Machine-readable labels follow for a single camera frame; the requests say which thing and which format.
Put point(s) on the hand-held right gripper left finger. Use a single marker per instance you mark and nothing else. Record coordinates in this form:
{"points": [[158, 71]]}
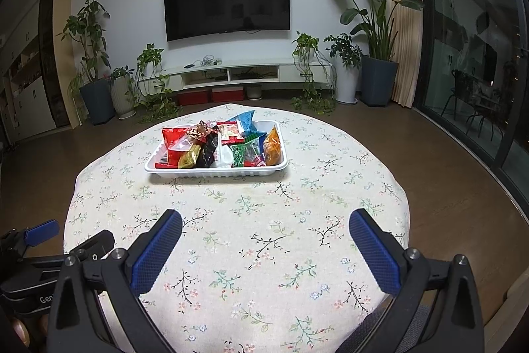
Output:
{"points": [[155, 253]]}

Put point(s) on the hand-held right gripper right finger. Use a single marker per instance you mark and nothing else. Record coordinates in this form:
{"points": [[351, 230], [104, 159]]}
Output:
{"points": [[374, 249]]}

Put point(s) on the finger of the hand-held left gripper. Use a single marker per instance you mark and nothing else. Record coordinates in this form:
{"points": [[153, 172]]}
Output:
{"points": [[41, 233], [97, 241]]}

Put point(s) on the gold snack packet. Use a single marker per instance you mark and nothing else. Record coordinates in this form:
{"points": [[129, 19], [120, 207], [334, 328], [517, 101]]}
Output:
{"points": [[188, 158]]}

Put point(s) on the black snack packet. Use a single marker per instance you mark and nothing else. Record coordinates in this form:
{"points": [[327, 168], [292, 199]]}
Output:
{"points": [[206, 154]]}

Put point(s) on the green snack packet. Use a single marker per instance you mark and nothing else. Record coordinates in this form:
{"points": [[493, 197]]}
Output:
{"points": [[239, 156]]}

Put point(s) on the white plastic tray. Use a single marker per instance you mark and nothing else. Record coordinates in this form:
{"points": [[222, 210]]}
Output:
{"points": [[277, 154]]}

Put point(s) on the pink snack packet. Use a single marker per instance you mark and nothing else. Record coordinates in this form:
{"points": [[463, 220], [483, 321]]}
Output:
{"points": [[257, 161]]}

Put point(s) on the red and white snack packet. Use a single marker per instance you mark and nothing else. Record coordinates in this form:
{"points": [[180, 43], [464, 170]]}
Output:
{"points": [[229, 131]]}

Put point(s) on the orange snack packet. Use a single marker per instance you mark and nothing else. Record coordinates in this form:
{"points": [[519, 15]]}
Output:
{"points": [[272, 148]]}

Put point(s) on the light blue snack packet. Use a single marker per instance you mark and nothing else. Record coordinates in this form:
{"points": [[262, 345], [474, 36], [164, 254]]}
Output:
{"points": [[244, 121]]}

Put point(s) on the person's left hand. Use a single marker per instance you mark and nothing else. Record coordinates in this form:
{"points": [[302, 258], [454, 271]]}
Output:
{"points": [[20, 328]]}

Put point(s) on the grey fabric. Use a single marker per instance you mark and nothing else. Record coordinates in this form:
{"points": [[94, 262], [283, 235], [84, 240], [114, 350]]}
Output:
{"points": [[372, 332]]}

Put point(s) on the floral tablecloth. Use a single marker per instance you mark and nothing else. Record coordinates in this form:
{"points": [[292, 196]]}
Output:
{"points": [[248, 212]]}

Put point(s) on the leafy tree in dark-blue pot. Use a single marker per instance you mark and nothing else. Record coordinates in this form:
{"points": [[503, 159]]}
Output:
{"points": [[97, 100]]}

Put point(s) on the small plant in grey pot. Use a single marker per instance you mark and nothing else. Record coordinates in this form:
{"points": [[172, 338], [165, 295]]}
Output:
{"points": [[122, 96]]}

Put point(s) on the large-leaf plant in dark pot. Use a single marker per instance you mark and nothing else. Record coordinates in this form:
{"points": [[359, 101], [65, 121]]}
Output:
{"points": [[378, 84]]}

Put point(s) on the bushy plant in white pot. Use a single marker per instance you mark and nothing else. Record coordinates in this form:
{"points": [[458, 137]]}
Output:
{"points": [[347, 84]]}

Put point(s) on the dark patio chair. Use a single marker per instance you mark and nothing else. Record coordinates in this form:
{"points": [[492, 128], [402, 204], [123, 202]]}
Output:
{"points": [[454, 88], [483, 113]]}

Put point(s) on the white television cabinet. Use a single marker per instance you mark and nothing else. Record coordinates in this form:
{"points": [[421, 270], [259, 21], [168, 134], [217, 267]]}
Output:
{"points": [[173, 74]]}

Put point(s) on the small pale pot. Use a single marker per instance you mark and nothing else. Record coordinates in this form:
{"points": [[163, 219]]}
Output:
{"points": [[254, 92]]}

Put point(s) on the trailing pothos plant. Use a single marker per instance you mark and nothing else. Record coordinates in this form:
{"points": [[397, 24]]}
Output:
{"points": [[151, 55], [306, 43]]}

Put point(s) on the beige curtain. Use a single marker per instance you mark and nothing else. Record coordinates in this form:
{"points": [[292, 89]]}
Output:
{"points": [[403, 26]]}

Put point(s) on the glass sliding door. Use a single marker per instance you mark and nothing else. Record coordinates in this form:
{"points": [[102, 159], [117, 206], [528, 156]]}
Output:
{"points": [[463, 26]]}

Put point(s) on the black wall television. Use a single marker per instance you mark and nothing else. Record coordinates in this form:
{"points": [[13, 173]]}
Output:
{"points": [[227, 1]]}

